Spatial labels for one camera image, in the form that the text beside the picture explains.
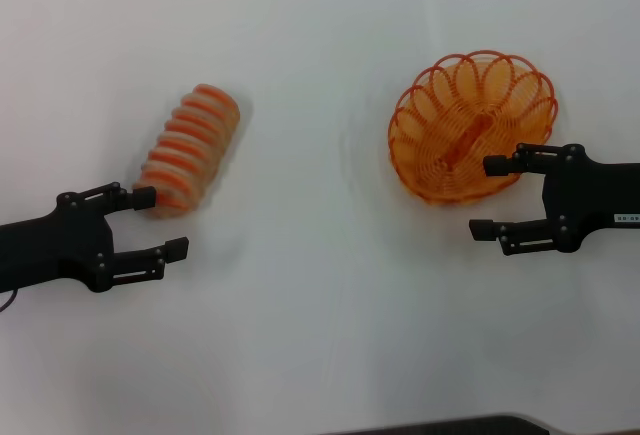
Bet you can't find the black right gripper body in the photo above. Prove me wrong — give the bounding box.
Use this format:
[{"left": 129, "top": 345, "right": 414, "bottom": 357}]
[{"left": 542, "top": 144, "right": 640, "bottom": 253}]

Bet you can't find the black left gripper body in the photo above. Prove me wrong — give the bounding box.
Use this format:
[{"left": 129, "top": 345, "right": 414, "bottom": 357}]
[{"left": 0, "top": 192, "right": 117, "bottom": 294}]

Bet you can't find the orange woven plastic basket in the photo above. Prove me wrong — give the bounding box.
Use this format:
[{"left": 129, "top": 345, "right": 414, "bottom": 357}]
[{"left": 387, "top": 48, "right": 559, "bottom": 207}]

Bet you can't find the orange striped bread loaf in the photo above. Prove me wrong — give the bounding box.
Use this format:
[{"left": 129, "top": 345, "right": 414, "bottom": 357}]
[{"left": 130, "top": 83, "right": 242, "bottom": 221}]

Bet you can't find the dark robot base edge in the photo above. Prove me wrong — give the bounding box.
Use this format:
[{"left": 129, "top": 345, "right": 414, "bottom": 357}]
[{"left": 329, "top": 412, "right": 566, "bottom": 435}]

